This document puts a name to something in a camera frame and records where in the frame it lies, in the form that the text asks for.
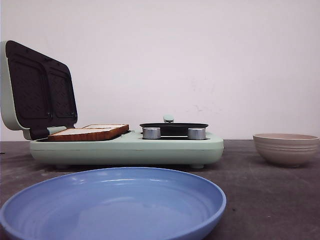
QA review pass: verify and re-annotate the silver control knob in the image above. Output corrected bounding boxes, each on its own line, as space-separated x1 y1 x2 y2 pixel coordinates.
142 127 161 140
187 127 206 140

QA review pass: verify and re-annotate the right silver control knob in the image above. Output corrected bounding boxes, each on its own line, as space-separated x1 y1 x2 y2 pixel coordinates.
187 127 206 140

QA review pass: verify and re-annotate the left silver control knob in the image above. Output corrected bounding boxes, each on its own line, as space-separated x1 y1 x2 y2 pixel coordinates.
142 127 161 140

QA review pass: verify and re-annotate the green breakfast maker lid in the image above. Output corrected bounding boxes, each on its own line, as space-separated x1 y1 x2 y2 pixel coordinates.
0 40 78 140

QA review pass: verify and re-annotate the beige ribbed bowl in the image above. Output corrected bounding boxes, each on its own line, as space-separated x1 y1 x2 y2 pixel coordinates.
253 133 320 167

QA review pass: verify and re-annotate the green breakfast maker base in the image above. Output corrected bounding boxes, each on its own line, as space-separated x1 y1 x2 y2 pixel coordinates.
30 131 224 168

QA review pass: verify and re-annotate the bread slice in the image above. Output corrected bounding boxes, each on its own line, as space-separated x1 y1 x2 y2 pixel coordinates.
83 124 129 134
48 128 121 142

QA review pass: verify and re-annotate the black round frying pan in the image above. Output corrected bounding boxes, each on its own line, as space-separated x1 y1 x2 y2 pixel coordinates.
140 115 209 137

